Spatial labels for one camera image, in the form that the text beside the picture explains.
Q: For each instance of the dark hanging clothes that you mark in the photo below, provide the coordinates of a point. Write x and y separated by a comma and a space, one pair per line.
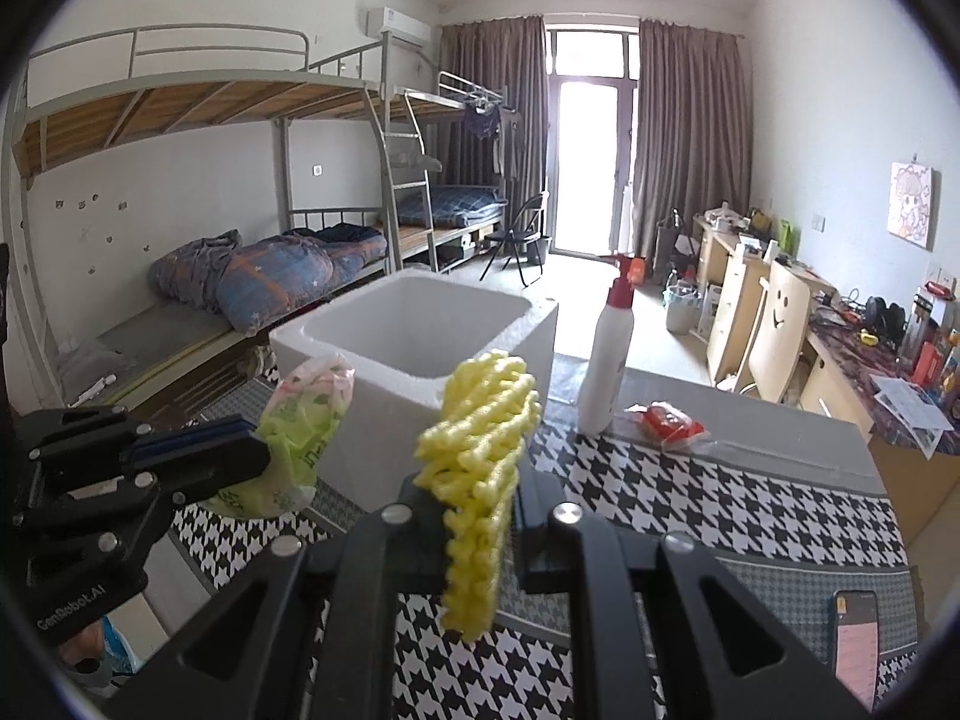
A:
482, 120

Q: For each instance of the black smartphone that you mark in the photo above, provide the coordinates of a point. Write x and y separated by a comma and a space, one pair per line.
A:
855, 652

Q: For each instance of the green pink plastic bag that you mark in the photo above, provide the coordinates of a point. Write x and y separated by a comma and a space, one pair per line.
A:
300, 435

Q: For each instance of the grey metal bunk bed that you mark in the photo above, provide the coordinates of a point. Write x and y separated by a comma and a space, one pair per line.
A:
187, 101
465, 116

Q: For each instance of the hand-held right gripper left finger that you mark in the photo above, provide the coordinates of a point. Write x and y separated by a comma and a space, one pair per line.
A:
420, 540

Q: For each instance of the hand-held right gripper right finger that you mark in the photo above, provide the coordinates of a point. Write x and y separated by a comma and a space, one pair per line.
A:
540, 540

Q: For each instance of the grey metal bed ladder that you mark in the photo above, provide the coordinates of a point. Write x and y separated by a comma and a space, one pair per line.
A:
409, 187

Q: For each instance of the black folding chair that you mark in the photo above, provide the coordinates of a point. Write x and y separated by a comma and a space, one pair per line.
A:
525, 229

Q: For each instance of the wooden chair with smiley face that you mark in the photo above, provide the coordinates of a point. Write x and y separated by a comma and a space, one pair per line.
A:
780, 330

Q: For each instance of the glass balcony door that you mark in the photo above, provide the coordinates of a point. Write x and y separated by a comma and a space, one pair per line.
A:
592, 157

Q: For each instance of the blue plaid bedding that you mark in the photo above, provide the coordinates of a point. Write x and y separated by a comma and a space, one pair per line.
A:
450, 204

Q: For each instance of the blue orange patterned quilt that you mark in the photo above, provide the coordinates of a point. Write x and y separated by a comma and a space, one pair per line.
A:
292, 277

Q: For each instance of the white bucket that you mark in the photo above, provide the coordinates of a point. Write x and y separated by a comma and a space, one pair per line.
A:
682, 311

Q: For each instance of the white spray bottle red nozzle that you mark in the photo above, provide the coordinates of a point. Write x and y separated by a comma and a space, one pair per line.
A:
607, 367

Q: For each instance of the dark floor bag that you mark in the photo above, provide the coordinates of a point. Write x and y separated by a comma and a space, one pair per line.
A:
675, 247

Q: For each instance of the white air conditioner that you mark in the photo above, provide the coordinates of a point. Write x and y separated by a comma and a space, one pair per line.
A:
397, 24

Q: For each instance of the brown curtain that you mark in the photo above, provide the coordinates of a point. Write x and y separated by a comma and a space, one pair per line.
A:
690, 135
495, 67

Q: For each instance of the pink cartoon wall picture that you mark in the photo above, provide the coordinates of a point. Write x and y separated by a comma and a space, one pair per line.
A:
911, 206

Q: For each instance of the black headphones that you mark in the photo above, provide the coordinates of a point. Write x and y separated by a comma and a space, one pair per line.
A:
885, 319

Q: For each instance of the red snack packet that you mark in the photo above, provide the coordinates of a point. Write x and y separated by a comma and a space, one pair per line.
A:
667, 424

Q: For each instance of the white cardboard box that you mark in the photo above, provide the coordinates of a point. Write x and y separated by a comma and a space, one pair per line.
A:
712, 307

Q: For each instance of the yellow foam net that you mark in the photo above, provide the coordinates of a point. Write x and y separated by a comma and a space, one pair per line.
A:
480, 450

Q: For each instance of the light wooden desk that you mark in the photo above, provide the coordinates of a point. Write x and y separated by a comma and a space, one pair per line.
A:
840, 390
727, 300

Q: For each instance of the printed paper sheets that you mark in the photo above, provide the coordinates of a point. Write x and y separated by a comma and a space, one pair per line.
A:
911, 412

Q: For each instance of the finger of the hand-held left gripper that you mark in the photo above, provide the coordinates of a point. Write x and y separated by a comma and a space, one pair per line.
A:
202, 435
225, 469

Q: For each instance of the white styrofoam box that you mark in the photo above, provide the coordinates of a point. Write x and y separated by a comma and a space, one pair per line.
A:
465, 345

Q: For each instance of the grey bed mattress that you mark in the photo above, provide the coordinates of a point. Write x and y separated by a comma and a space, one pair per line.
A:
157, 337

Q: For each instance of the grey patterned bedding bundle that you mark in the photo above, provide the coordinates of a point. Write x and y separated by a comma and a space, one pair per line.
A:
187, 270

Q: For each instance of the red box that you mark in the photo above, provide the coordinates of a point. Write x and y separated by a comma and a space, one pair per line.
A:
928, 361

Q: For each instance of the green packet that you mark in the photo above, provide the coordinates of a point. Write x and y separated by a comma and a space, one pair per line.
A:
787, 234

